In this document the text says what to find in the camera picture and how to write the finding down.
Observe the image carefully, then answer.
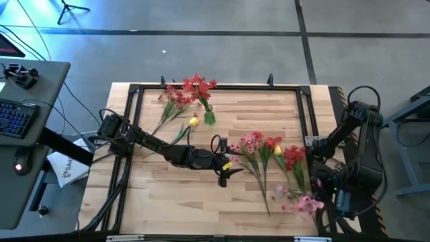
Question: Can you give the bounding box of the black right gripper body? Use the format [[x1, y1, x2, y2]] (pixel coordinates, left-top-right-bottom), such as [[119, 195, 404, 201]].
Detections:
[[331, 179, 357, 219]]

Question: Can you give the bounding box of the blue-grey metal table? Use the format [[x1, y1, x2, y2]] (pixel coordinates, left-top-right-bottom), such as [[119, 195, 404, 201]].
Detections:
[[382, 85, 430, 198]]

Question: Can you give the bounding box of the black hazard-striped edge strip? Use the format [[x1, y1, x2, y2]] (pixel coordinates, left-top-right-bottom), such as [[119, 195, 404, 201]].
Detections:
[[328, 86, 389, 238]]

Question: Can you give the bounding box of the dark monitor corner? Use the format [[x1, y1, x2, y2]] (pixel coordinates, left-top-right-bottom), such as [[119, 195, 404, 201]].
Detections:
[[0, 32, 26, 58]]

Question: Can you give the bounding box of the red artificial flower bunch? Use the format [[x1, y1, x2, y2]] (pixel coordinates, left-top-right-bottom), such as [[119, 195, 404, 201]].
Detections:
[[260, 136, 284, 202], [155, 84, 202, 135], [182, 73, 218, 110], [283, 145, 308, 194]]

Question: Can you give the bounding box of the black desk cable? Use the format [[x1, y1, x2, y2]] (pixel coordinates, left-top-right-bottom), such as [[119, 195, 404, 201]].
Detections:
[[62, 81, 103, 127]]

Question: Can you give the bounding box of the black computer mouse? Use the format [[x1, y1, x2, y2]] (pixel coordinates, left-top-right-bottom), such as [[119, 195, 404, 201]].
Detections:
[[13, 147, 34, 176]]

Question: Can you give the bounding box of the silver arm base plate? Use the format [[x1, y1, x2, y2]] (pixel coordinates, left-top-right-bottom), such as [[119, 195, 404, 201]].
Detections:
[[304, 135, 346, 147]]

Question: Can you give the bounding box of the yellow floor cable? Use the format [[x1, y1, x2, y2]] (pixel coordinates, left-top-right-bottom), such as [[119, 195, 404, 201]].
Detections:
[[16, 0, 52, 61]]

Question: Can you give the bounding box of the black keyboard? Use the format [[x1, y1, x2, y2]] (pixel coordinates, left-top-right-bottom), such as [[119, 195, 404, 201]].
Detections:
[[0, 97, 41, 140]]

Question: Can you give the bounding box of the clear glass vase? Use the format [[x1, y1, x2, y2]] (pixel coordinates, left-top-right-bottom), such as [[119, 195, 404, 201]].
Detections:
[[273, 183, 287, 202]]

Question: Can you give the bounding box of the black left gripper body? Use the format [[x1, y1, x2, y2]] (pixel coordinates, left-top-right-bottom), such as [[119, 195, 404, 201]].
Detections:
[[193, 137, 234, 188]]

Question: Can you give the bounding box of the black aluminium table frame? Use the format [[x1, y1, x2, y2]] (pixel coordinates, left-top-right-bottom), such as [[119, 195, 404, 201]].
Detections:
[[80, 83, 362, 236]]

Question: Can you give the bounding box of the black floor cable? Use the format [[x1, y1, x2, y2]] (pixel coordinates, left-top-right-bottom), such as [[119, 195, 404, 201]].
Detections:
[[0, 24, 47, 62]]

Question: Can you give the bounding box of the black desk support bar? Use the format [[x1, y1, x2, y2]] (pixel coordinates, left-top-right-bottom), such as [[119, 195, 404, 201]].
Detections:
[[29, 126, 95, 212]]

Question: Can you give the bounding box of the yellow artificial tulip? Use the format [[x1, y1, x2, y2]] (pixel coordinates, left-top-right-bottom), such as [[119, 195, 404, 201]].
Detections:
[[140, 114, 200, 159]]

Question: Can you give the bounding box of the green glass vase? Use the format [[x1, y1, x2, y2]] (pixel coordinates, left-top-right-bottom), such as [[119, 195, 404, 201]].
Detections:
[[204, 104, 217, 126]]

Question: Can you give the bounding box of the pink artificial flower bunch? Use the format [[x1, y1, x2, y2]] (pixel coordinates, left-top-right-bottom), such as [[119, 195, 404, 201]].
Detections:
[[280, 177, 326, 225], [230, 131, 271, 216]]

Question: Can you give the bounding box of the black tripod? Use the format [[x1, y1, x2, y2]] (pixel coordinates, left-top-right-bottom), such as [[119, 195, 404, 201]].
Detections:
[[56, 0, 91, 26]]

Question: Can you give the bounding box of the white printed paper bag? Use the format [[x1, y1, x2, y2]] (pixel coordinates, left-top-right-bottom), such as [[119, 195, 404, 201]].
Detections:
[[46, 137, 91, 188]]

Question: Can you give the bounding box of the silver hinge bracket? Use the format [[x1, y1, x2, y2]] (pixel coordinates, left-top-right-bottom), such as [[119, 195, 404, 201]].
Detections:
[[294, 236, 333, 242], [106, 234, 145, 242]]

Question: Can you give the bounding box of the grey side tray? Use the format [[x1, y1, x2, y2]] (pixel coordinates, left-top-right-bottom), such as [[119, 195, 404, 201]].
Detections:
[[0, 57, 71, 230]]

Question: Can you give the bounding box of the black desk clamp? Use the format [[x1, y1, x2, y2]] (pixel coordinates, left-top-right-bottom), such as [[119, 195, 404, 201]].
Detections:
[[3, 63, 40, 90]]

